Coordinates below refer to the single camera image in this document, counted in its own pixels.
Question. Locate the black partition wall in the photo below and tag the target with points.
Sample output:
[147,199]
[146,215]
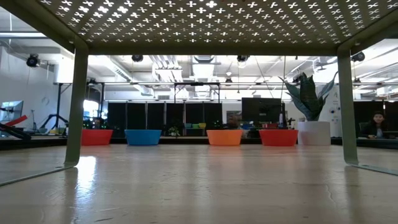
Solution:
[136,118]

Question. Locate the person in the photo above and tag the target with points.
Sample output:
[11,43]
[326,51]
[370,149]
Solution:
[376,126]

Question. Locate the small green potted plant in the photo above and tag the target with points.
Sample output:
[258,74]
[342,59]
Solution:
[174,131]

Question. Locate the red plastic mini bowl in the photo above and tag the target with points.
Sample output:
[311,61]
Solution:
[278,137]
[97,137]

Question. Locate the red bar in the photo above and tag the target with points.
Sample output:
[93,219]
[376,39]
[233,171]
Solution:
[17,120]

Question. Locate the blue plastic mini bowl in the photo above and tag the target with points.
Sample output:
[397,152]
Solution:
[143,137]

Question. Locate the green perforated metal riser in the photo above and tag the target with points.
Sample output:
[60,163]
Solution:
[77,93]

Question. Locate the green artificial plant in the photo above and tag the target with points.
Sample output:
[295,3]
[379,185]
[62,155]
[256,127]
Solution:
[308,99]

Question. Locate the orange plastic mini bowl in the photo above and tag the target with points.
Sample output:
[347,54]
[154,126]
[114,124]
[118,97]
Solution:
[224,137]

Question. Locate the black tripod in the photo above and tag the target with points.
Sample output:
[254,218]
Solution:
[54,119]

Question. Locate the black ceiling camera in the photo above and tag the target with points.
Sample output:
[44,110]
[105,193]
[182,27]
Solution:
[137,58]
[358,56]
[32,60]
[242,58]

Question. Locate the black computer monitor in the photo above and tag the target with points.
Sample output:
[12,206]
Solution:
[262,109]

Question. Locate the white plant pot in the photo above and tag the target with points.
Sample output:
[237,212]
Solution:
[314,133]

